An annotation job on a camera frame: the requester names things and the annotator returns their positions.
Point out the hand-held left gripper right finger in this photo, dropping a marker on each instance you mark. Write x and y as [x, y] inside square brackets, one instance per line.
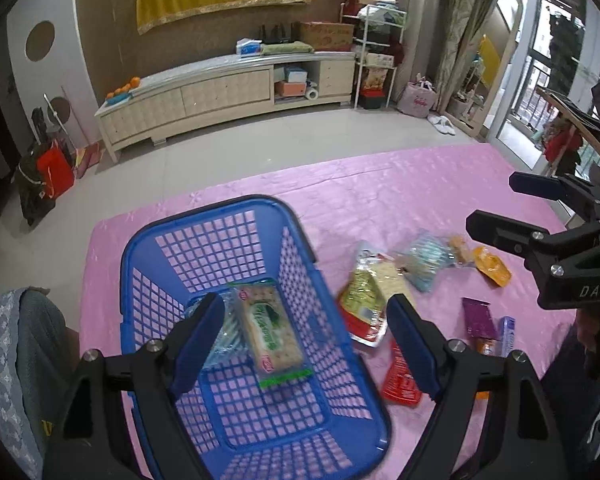
[410, 342]

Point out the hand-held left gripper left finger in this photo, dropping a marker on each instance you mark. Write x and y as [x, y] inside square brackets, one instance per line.
[200, 347]

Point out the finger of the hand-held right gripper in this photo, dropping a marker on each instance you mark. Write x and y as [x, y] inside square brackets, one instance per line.
[537, 185]
[500, 235]

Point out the green cracker packet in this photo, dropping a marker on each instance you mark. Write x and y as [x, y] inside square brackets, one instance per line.
[272, 330]

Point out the lavender snack packet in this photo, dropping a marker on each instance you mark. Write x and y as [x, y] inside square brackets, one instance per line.
[506, 335]

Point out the blue plastic basket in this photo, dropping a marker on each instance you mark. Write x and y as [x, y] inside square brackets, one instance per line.
[130, 280]

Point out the orange pouch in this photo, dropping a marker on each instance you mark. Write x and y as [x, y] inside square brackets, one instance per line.
[492, 266]

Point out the light blue striped packet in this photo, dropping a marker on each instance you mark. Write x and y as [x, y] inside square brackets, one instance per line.
[230, 335]

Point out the clear bread packet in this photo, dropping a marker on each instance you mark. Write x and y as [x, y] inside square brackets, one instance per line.
[459, 249]

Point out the red snack packet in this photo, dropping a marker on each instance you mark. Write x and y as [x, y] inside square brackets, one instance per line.
[397, 385]

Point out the green red snack bag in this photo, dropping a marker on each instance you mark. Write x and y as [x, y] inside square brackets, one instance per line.
[362, 305]

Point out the pale yellow packet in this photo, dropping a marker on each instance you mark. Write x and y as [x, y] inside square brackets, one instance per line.
[395, 280]

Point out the dark purple packet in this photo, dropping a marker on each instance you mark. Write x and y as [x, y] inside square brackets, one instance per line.
[477, 317]

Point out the teal striped snack packet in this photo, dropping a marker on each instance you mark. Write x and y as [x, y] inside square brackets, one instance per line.
[425, 260]

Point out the white slipper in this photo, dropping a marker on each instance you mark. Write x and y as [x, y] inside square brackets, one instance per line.
[448, 129]
[437, 121]

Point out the pink tablecloth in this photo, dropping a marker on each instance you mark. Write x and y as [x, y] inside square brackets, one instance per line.
[380, 195]

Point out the arched standing mirror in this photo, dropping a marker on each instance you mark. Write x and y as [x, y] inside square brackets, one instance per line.
[500, 60]

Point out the pink bag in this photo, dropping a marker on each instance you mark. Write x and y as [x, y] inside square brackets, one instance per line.
[417, 100]

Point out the patterned curtain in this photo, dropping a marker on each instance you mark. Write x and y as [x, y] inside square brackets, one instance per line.
[457, 35]

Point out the grey lace-trimmed towel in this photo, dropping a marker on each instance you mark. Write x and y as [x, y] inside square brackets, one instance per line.
[25, 360]

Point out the printed snack box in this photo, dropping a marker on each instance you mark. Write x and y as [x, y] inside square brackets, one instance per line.
[375, 77]

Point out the standing air conditioner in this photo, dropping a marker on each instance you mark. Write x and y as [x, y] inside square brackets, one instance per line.
[427, 20]

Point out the white metal rack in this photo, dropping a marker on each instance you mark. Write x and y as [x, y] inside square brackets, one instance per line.
[380, 35]

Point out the pink broom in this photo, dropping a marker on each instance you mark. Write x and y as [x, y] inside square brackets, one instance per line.
[87, 155]

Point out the black bag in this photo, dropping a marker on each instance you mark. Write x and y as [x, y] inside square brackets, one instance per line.
[30, 195]

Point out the white paper roll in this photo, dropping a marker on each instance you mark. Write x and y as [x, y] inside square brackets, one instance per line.
[312, 93]

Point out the orange box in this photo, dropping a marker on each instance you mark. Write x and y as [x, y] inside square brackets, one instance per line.
[290, 88]

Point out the brown cardboard box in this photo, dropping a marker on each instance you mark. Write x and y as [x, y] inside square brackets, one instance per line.
[327, 36]

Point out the cream TV cabinet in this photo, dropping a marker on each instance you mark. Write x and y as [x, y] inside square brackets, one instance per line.
[220, 90]

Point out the small blue box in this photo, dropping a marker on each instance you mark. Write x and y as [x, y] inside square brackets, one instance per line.
[296, 74]

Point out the blue plate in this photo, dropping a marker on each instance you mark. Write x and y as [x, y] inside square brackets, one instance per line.
[117, 98]

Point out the pile of oranges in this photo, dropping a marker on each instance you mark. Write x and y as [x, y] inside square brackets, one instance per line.
[135, 81]

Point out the white mop stick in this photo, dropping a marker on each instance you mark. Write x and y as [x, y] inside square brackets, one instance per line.
[55, 115]

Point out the green folded cloth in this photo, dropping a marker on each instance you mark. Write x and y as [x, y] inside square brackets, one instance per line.
[287, 48]

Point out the black router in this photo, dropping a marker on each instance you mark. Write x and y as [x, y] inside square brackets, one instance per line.
[279, 35]

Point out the blue white tissue box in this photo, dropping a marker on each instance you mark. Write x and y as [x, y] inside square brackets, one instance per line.
[249, 47]

